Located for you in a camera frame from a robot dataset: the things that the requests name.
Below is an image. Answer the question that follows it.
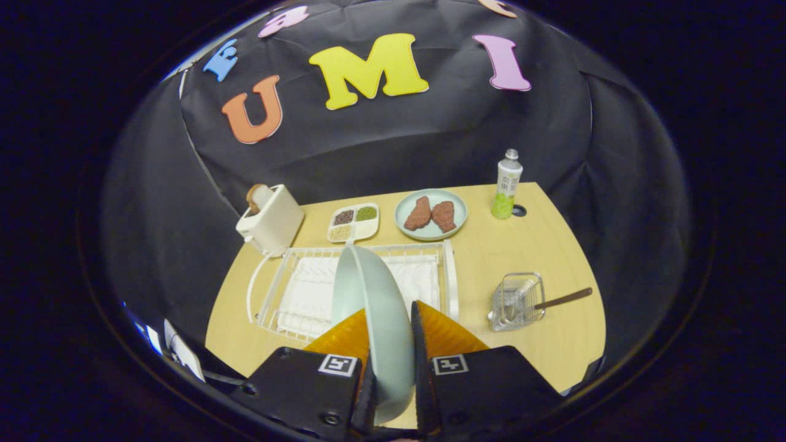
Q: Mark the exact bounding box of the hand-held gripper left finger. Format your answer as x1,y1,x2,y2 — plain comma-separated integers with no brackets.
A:
230,309,378,440

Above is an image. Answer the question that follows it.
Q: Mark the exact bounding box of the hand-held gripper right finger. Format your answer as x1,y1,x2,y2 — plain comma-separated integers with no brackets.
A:
410,300,564,440

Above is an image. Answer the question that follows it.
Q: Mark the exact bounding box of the pale green plate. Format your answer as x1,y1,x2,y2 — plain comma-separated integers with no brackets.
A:
332,244,416,425
394,188,469,241

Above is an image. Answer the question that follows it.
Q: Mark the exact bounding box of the metal wire basket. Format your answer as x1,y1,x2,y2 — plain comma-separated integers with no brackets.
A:
488,272,546,333

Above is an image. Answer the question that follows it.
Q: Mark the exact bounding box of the white wire dish rack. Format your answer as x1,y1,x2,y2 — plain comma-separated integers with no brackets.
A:
247,241,460,344

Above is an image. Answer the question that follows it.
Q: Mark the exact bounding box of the wooden handled spoon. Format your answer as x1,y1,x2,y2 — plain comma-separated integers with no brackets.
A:
500,287,593,323

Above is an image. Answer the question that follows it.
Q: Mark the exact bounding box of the white ribbed drain tray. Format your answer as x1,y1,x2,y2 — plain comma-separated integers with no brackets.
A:
278,255,440,337

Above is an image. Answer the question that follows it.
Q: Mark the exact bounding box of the brown meat piece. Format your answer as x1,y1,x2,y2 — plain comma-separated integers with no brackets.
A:
432,201,457,233
404,196,432,231

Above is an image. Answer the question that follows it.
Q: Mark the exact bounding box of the white divided grain tray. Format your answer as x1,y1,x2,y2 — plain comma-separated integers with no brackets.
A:
327,203,380,244

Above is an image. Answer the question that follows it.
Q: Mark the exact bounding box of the white side desk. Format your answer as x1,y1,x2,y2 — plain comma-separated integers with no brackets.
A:
163,318,206,382

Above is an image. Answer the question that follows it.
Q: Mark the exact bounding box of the white toaster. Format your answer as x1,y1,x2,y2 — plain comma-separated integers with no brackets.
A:
236,184,305,257

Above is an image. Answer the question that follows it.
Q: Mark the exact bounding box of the green drink bottle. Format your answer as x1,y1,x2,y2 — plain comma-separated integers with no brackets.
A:
491,149,524,220

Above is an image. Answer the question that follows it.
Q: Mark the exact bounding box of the toast bread slice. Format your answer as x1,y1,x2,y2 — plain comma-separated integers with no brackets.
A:
246,184,274,214

